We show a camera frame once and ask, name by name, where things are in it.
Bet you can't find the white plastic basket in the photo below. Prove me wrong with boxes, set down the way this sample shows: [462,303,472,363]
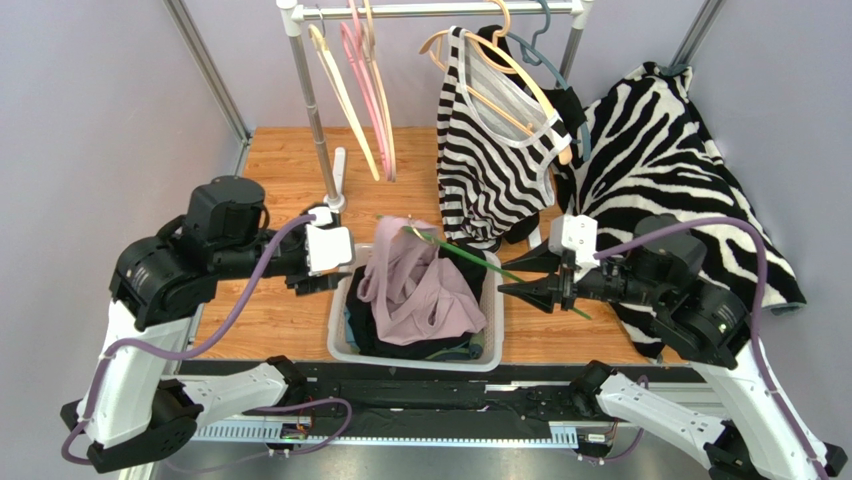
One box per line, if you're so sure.
[326,269,505,373]

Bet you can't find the cream plastic hanger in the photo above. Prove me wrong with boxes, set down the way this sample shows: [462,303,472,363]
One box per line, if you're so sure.
[308,25,380,181]

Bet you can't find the pink plastic hanger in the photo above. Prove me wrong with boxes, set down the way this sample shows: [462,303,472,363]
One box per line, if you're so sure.
[340,1,390,182]

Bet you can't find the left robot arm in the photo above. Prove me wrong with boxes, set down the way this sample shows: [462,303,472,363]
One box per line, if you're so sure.
[60,175,355,474]

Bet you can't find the dark top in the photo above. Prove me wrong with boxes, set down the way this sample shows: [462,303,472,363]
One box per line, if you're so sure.
[357,216,487,346]

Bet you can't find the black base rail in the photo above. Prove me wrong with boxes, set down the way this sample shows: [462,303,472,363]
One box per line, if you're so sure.
[179,359,733,449]

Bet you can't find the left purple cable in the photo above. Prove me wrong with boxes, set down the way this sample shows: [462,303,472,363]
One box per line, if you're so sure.
[61,212,317,466]

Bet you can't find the white clothes rack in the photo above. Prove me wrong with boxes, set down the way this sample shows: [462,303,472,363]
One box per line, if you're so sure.
[276,1,593,213]

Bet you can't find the tan hanger under striped top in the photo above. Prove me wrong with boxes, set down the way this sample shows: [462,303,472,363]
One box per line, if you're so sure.
[419,0,574,166]

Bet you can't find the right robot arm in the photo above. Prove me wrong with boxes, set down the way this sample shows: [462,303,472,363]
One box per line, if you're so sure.
[500,215,848,479]

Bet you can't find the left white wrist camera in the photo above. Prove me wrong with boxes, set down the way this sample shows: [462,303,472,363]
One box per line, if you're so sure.
[305,205,355,275]

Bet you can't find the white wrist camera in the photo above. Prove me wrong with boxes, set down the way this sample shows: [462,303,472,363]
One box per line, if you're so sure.
[305,205,355,275]
[546,214,600,271]

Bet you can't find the zebra print blanket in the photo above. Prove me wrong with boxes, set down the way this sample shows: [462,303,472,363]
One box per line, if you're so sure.
[552,61,808,361]

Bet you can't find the green tank top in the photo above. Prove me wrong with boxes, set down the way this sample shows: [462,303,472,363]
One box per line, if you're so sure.
[426,331,486,362]

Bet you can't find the zebra striped tank top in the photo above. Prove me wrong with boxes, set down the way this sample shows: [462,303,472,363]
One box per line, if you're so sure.
[436,27,572,251]

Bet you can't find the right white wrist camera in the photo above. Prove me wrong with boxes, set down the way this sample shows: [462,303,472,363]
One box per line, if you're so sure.
[546,214,600,271]

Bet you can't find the teal plastic hanger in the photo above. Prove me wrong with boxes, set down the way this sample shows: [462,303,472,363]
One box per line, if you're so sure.
[507,0,592,163]

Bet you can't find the black top on teal hanger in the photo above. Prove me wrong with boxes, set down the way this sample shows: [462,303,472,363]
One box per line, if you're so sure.
[498,35,582,244]

